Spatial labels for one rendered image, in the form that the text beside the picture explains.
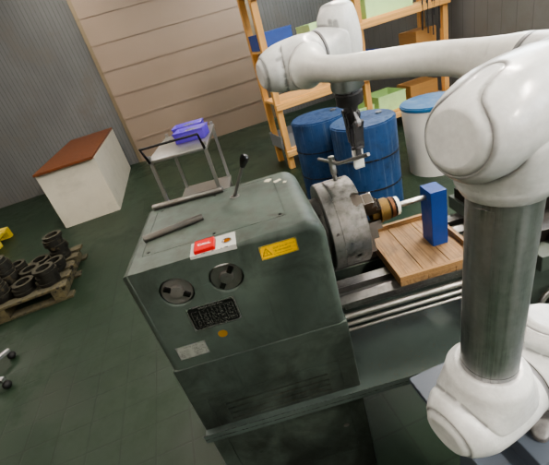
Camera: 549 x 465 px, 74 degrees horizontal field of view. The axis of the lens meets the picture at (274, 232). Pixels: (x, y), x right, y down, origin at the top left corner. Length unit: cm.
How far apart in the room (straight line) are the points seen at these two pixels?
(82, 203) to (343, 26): 530
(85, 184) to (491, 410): 556
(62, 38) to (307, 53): 765
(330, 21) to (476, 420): 90
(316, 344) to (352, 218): 44
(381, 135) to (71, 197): 438
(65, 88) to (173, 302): 749
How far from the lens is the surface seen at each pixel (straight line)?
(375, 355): 158
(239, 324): 119
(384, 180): 336
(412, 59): 80
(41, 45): 847
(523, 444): 111
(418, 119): 397
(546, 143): 52
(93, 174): 582
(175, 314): 116
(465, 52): 77
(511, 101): 49
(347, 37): 101
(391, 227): 164
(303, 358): 133
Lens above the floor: 174
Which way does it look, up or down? 28 degrees down
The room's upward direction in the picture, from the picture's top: 16 degrees counter-clockwise
